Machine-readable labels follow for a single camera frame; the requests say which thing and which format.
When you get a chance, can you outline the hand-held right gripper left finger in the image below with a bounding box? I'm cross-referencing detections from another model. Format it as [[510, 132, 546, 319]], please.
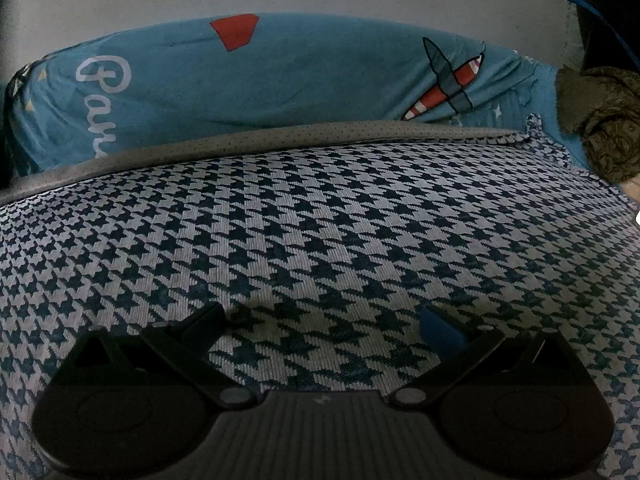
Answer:
[[75, 303, 261, 409]]

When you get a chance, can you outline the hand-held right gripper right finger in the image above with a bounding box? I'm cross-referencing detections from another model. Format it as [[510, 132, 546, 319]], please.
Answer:
[[389, 306, 576, 409]]

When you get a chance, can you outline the houndstooth blanket with grey edge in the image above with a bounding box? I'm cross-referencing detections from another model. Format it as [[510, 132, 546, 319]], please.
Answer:
[[0, 112, 640, 480]]

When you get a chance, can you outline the blue printed bed sheet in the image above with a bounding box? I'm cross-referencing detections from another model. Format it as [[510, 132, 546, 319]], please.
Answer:
[[0, 12, 593, 181]]

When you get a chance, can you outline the olive patterned cloth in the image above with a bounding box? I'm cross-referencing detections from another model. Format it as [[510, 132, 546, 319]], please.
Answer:
[[555, 64, 640, 183]]

